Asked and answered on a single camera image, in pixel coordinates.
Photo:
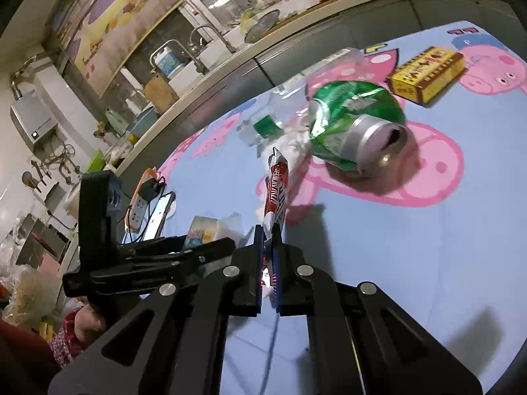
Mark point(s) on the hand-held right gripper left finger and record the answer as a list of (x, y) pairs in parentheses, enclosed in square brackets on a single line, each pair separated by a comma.
[(259, 255)]

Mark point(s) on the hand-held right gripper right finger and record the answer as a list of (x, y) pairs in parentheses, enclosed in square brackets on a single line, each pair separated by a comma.
[(276, 263)]

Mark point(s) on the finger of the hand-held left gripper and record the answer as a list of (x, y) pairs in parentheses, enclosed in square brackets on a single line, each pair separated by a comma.
[(156, 247), (197, 257)]

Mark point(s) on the blue yellow small packet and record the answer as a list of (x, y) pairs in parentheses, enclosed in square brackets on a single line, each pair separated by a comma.
[(201, 232)]

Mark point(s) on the red white wrapper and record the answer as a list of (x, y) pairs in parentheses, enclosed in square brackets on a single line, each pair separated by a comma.
[(278, 189)]

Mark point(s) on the clear plastic bottle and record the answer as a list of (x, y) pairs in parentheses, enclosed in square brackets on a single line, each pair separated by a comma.
[(288, 103)]

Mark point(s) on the crushed green can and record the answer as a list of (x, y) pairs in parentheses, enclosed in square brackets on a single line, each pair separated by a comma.
[(346, 115)]

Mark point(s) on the yellow cardboard box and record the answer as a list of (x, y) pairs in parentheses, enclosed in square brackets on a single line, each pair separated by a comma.
[(424, 75)]

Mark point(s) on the person's left forearm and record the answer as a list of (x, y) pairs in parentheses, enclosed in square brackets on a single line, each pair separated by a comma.
[(61, 345)]

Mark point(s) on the person's left hand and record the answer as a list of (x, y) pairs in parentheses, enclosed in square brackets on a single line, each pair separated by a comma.
[(88, 323)]

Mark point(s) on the smartphone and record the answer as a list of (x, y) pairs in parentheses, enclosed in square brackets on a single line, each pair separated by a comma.
[(158, 214)]

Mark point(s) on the orange power strip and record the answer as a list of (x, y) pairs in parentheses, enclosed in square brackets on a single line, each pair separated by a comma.
[(138, 210)]

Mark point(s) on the light blue basin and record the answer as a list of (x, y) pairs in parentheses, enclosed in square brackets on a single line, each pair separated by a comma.
[(144, 121)]

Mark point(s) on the clear plastic bag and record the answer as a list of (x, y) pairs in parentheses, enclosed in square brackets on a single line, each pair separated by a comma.
[(29, 296)]

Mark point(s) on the grey water heater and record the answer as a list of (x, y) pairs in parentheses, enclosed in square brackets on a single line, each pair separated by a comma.
[(35, 125)]

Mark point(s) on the crumpled white plastic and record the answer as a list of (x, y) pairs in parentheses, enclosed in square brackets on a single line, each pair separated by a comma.
[(296, 142)]

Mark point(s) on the blue cartoon printed tablecloth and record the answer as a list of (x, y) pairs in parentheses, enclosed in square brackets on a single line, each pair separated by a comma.
[(411, 255)]

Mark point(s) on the wooden cutting board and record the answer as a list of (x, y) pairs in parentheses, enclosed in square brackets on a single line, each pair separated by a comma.
[(160, 92)]

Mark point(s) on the white tub with blue label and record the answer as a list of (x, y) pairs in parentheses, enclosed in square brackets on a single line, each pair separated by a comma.
[(169, 61)]

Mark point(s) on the steel faucet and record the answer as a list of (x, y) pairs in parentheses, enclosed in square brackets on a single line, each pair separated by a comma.
[(210, 28), (177, 42)]

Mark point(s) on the round metal strainer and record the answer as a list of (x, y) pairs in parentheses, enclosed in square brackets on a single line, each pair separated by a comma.
[(261, 26)]

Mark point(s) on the grey kitchen cabinet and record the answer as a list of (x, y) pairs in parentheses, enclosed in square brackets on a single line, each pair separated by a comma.
[(370, 16)]

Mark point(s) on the fruit wall poster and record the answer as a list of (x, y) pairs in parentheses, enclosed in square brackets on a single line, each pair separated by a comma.
[(119, 20)]

